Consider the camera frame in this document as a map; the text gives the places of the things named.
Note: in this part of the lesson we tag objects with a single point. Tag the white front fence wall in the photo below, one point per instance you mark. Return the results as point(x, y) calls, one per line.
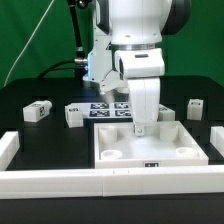
point(111, 182)

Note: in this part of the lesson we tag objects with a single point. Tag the white fence wall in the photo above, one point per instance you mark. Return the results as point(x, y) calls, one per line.
point(9, 145)
point(111, 182)
point(217, 138)

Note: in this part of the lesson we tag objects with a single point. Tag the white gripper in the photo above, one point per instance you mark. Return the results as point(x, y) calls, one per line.
point(141, 70)

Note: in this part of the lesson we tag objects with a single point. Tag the white sheet with AprilTags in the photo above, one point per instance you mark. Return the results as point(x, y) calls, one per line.
point(101, 110)

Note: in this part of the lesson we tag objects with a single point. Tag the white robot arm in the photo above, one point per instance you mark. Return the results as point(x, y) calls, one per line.
point(131, 25)

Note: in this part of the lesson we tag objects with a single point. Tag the white left fence wall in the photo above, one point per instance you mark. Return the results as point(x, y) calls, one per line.
point(9, 145)

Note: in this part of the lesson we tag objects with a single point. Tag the white right fence wall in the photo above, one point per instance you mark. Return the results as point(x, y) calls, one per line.
point(217, 138)

